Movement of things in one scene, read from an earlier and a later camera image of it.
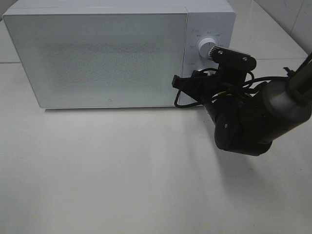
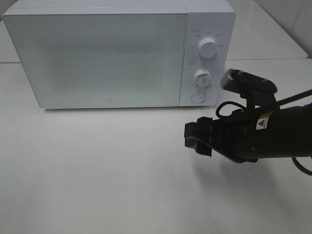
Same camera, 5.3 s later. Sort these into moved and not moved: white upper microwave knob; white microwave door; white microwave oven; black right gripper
Moved: black right gripper
Not moved: white microwave oven; white upper microwave knob; white microwave door
